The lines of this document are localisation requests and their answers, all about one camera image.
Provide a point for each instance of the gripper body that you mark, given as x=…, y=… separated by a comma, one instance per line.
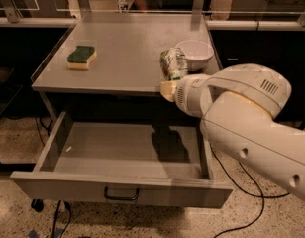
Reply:
x=186, y=89

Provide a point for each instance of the crushed silver 7up can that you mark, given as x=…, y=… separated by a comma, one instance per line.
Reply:
x=173, y=64

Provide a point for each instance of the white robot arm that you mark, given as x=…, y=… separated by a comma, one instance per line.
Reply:
x=237, y=107

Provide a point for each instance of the grey metal counter cabinet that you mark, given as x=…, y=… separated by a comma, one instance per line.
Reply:
x=128, y=46

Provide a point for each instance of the open grey top drawer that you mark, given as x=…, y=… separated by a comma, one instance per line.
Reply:
x=166, y=159

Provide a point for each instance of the white ceramic bowl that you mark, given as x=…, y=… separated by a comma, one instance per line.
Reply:
x=197, y=53

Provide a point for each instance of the green and yellow sponge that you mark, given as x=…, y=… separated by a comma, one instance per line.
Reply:
x=81, y=57

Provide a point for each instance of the clear water bottle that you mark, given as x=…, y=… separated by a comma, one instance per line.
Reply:
x=122, y=5

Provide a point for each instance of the black caster wheel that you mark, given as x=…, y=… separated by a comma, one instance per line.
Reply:
x=37, y=205

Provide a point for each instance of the black drawer handle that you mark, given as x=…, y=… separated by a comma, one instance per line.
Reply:
x=121, y=195

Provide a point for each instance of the white horizontal rail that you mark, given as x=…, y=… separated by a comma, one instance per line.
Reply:
x=211, y=24

